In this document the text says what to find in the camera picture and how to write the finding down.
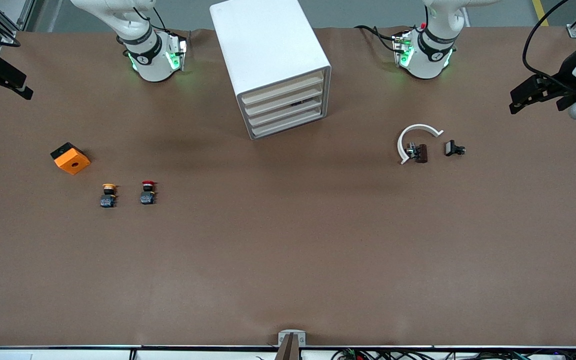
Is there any beige white drawer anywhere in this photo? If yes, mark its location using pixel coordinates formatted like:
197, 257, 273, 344
239, 70, 325, 106
242, 82, 326, 117
245, 94, 327, 128
249, 105, 330, 140

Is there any orange black button box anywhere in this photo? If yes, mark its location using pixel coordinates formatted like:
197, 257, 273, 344
50, 142, 92, 176

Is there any yellow push button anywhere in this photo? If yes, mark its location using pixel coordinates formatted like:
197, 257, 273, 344
99, 183, 119, 209

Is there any red push button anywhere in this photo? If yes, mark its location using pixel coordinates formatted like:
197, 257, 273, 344
139, 180, 158, 206

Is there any white drawer cabinet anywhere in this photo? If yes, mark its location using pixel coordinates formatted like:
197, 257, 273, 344
210, 0, 332, 141

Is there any brown table mat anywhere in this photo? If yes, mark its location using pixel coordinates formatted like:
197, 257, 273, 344
0, 26, 576, 348

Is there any white curved plastic ring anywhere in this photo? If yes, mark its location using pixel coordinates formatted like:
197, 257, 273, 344
397, 123, 445, 166

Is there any black base cable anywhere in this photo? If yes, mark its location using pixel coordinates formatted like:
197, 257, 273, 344
354, 24, 400, 53

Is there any white table edge rail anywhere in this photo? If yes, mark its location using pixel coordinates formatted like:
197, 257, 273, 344
0, 345, 576, 360

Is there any tangled cable bundle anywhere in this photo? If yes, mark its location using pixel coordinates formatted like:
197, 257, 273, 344
330, 348, 576, 360

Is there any grey metal bracket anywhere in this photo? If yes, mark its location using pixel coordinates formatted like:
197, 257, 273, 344
278, 330, 307, 347

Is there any brown camera pole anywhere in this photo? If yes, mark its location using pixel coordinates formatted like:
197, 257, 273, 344
274, 333, 302, 360

